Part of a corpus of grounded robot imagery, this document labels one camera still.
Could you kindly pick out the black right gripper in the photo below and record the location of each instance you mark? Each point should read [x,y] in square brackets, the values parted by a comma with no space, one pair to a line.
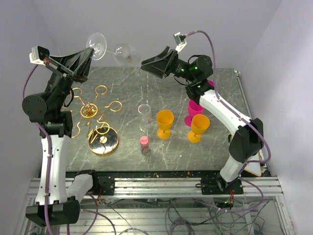
[162,64]

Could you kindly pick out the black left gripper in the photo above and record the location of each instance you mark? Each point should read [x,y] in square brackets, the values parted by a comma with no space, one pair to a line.
[74,66]

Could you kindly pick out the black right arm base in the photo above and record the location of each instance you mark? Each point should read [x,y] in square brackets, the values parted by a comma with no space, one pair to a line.
[212,186]

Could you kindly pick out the yellow wine glass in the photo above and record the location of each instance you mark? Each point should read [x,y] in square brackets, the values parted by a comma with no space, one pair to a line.
[165,119]
[199,125]

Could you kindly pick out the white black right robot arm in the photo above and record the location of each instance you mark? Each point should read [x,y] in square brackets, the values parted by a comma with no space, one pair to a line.
[247,134]

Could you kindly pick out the clear wine glass front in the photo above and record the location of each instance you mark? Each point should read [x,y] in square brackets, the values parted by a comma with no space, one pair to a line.
[123,54]

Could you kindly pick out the pink wine glass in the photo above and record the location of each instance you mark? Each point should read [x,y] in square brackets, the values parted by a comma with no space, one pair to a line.
[193,109]
[211,83]

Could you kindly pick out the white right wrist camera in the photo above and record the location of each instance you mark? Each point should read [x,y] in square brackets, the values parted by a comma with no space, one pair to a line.
[180,40]

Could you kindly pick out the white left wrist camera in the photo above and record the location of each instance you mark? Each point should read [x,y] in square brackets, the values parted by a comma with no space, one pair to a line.
[38,54]

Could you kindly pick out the yellow wine glass front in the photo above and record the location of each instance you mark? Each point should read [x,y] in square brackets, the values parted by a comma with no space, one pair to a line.
[199,125]

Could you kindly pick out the clear wine glass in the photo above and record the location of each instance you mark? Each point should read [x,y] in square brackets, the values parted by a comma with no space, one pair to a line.
[123,54]
[145,115]

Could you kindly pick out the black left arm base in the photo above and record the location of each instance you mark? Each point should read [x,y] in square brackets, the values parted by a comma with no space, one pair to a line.
[102,184]

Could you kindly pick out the aluminium rail frame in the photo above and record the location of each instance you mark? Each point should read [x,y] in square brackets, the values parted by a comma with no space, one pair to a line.
[168,203]

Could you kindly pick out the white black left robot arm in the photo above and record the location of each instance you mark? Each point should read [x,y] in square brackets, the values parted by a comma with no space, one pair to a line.
[55,203]

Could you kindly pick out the gold wire glass rack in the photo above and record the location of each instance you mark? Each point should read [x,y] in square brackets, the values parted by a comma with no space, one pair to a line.
[102,138]

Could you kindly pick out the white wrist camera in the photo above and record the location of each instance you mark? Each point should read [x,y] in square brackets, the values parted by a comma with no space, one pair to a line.
[180,40]
[38,54]

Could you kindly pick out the white board yellow rim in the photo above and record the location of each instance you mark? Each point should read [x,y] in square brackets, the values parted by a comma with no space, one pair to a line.
[254,168]

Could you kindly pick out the small pink bottle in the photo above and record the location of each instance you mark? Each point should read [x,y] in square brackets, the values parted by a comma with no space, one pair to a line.
[144,144]

